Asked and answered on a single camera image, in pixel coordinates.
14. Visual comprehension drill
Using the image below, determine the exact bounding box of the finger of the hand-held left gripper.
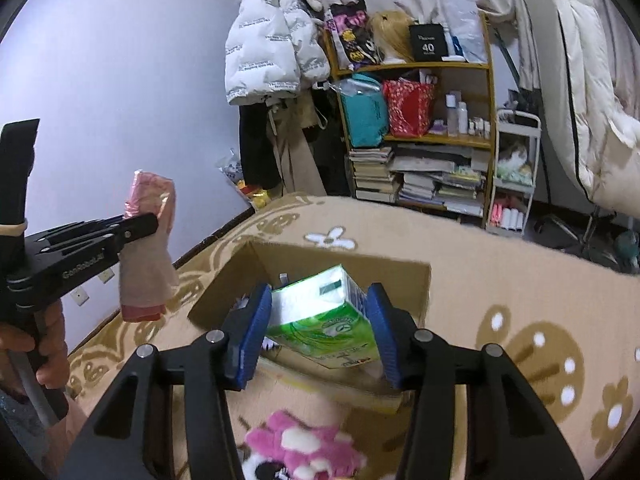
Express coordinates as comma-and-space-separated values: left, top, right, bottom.
35, 215, 126, 242
37, 213, 160, 261

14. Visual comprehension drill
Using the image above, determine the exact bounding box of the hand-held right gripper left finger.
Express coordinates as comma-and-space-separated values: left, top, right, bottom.
57, 283, 273, 480

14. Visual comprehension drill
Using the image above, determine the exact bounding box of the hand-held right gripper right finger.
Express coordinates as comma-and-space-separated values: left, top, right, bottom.
367, 283, 587, 480

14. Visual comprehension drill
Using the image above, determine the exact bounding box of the pink towel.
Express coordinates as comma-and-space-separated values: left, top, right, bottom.
118, 169, 180, 324

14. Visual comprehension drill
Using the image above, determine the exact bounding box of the green tissue pack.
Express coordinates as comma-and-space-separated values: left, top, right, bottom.
263, 264, 382, 372

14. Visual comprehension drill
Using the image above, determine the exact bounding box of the cardboard box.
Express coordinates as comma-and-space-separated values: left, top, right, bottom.
187, 240, 434, 417

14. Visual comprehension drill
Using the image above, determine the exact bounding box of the person's left forearm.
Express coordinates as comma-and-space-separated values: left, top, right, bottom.
47, 395, 98, 466

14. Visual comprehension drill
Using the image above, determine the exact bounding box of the person's left hand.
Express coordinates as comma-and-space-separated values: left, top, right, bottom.
0, 304, 69, 397

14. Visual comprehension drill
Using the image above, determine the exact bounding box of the pile of snack bags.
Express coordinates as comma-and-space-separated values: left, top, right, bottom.
215, 148, 274, 212

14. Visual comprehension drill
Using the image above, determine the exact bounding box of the pink white plush toy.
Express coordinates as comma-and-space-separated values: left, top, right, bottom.
240, 408, 369, 480

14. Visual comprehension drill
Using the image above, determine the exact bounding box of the beige floral blanket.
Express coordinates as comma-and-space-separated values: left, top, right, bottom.
65, 192, 640, 480

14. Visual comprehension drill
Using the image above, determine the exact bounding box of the black hanging garment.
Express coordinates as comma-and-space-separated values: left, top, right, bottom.
238, 102, 282, 192

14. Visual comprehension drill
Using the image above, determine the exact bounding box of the stack of dark books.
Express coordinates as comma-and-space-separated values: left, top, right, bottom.
348, 146, 401, 205

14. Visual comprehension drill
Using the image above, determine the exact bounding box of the pile of books and papers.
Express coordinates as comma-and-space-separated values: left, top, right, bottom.
389, 142, 489, 219

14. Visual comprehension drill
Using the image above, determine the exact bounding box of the beige hanging garment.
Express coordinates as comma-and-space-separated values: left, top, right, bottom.
266, 94, 327, 197

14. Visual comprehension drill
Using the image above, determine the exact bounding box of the office chair base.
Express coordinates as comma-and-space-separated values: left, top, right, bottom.
532, 211, 622, 269

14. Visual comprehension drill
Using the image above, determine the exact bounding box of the white trolley cart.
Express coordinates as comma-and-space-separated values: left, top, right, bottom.
484, 108, 543, 239

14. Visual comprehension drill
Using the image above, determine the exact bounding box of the teal bag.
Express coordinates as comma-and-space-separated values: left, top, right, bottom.
339, 73, 390, 149

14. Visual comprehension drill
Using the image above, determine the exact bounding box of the white puffer jacket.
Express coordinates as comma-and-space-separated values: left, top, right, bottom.
223, 0, 332, 107

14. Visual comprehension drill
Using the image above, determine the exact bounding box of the red patterned bag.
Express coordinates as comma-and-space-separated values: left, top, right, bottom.
382, 79, 437, 139

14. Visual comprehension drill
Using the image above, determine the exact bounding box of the white bottle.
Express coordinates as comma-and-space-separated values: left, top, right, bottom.
446, 92, 461, 137

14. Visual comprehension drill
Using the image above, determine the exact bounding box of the wooden shelf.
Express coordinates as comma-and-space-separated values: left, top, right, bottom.
322, 7, 499, 231

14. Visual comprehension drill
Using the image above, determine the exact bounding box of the black pink printed bag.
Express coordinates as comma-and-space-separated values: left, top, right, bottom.
325, 2, 384, 72

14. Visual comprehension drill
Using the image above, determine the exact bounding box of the black box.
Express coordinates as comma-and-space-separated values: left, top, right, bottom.
408, 22, 447, 64

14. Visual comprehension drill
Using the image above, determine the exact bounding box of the blonde wig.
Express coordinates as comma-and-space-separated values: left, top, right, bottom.
368, 10, 416, 65

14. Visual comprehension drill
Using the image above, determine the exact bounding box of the white plastic bag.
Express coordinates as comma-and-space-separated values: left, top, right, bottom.
439, 0, 489, 65

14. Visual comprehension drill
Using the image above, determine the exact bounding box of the white duvet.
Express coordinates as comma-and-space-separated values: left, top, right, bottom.
534, 0, 640, 212

